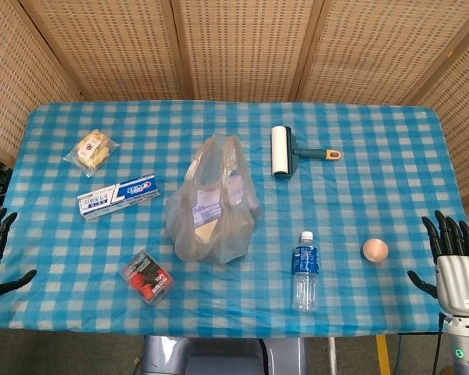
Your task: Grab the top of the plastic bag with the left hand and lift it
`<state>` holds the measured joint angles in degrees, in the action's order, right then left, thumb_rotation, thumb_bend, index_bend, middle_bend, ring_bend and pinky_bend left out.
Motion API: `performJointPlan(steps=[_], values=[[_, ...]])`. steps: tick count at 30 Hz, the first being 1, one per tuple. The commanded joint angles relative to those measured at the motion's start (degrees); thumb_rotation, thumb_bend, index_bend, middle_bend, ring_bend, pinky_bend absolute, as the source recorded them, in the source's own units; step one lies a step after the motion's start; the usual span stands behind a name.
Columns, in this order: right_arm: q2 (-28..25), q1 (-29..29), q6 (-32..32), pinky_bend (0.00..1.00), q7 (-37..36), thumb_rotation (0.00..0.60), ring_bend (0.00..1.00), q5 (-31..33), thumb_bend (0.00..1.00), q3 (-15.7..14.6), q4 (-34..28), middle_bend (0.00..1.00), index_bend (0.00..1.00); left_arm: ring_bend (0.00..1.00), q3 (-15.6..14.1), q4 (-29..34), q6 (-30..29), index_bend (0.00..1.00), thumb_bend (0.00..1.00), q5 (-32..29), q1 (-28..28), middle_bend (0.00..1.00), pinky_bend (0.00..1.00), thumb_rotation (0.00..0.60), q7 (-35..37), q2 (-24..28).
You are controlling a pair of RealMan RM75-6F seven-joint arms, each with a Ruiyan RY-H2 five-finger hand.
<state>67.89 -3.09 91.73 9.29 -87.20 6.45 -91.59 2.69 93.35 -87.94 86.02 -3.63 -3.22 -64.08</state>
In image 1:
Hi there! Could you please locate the clear box with red items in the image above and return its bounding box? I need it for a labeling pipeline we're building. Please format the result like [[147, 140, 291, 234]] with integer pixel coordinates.
[[120, 248, 177, 307]]

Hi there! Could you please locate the woven folding screen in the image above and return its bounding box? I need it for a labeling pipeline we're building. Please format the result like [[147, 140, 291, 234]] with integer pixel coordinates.
[[0, 0, 469, 204]]

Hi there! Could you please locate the plastic water bottle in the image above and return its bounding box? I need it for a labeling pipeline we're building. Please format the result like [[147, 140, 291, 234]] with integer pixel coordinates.
[[292, 230, 320, 313]]

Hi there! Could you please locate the packaged pastry snack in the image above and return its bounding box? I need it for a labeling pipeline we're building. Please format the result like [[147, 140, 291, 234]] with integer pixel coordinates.
[[63, 129, 120, 178]]

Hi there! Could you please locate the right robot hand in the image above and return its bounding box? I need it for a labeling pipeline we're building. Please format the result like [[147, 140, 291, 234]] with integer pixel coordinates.
[[407, 209, 469, 316]]

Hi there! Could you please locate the brown egg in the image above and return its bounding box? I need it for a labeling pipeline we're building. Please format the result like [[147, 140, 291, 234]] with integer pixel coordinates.
[[362, 237, 389, 264]]

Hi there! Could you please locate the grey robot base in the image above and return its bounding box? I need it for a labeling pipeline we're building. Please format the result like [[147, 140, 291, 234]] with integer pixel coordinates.
[[141, 335, 309, 375]]

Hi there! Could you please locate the toothpaste box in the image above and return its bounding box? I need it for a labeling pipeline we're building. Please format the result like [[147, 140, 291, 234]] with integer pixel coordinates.
[[77, 173, 162, 222]]

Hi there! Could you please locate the lint roller with teal handle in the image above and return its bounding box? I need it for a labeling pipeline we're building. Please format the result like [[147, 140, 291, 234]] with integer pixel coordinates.
[[270, 125, 342, 179]]

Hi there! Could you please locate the translucent plastic bag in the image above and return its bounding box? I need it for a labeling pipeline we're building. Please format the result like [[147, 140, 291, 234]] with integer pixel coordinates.
[[163, 133, 263, 266]]

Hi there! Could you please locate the blue checkered tablecloth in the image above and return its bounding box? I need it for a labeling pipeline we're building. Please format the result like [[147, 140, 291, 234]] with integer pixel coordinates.
[[0, 99, 469, 339]]

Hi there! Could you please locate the black cable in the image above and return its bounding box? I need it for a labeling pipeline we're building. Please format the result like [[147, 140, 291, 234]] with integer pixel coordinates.
[[431, 311, 445, 375]]

